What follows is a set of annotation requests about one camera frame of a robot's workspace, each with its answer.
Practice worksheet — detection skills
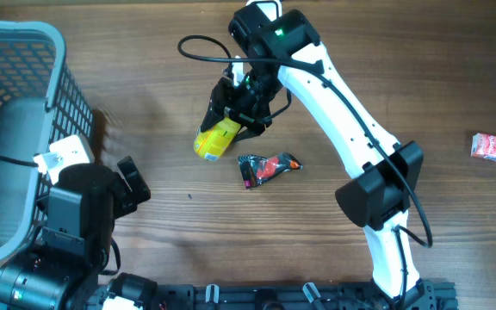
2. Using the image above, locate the yellow candy jar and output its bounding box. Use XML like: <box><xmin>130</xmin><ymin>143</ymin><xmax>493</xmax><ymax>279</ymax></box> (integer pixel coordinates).
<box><xmin>194</xmin><ymin>117</ymin><xmax>241</xmax><ymax>161</ymax></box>

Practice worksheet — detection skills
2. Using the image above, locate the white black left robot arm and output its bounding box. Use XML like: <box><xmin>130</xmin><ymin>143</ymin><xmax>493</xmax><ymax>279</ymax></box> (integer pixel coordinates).
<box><xmin>0</xmin><ymin>157</ymin><xmax>151</xmax><ymax>310</ymax></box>

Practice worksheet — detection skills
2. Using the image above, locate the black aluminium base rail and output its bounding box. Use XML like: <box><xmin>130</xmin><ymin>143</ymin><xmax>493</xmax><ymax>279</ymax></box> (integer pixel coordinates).
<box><xmin>74</xmin><ymin>271</ymin><xmax>459</xmax><ymax>310</ymax></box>

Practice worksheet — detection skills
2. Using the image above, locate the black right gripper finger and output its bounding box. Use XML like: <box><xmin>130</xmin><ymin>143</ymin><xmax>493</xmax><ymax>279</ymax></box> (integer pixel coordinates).
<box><xmin>200</xmin><ymin>79</ymin><xmax>231</xmax><ymax>133</ymax></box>
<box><xmin>232</xmin><ymin>114</ymin><xmax>272</xmax><ymax>143</ymax></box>

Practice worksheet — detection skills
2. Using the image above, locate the white barcode scanner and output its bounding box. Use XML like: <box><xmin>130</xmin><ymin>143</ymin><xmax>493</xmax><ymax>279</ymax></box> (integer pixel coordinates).
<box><xmin>245</xmin><ymin>0</ymin><xmax>282</xmax><ymax>21</ymax></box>

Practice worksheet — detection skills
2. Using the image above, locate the grey plastic mesh basket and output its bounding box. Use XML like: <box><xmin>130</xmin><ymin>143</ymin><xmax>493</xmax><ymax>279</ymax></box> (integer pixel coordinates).
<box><xmin>0</xmin><ymin>21</ymin><xmax>94</xmax><ymax>261</ymax></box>

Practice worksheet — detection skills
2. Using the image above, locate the red black snack packet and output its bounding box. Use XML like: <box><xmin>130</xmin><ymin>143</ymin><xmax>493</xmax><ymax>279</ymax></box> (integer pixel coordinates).
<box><xmin>239</xmin><ymin>152</ymin><xmax>303</xmax><ymax>189</ymax></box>

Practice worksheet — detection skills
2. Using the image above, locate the red white juice carton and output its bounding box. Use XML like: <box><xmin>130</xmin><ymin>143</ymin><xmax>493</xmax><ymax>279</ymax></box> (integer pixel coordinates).
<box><xmin>470</xmin><ymin>133</ymin><xmax>496</xmax><ymax>162</ymax></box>

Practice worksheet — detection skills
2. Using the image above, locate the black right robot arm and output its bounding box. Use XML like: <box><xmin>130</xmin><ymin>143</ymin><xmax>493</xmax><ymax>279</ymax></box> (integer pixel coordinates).
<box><xmin>194</xmin><ymin>1</ymin><xmax>424</xmax><ymax>309</ymax></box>

